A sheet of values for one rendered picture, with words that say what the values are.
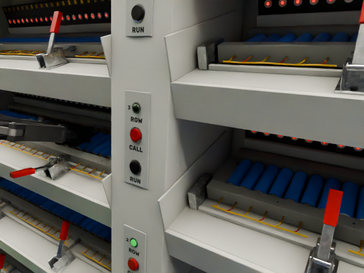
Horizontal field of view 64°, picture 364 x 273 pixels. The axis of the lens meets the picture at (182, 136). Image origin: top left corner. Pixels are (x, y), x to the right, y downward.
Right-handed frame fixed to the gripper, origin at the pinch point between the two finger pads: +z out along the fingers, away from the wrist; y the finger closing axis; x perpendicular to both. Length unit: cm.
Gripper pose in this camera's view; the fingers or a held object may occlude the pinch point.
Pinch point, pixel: (68, 131)
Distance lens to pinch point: 58.0
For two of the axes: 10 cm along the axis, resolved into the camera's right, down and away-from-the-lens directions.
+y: -8.3, -1.7, 5.3
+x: -1.7, 9.8, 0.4
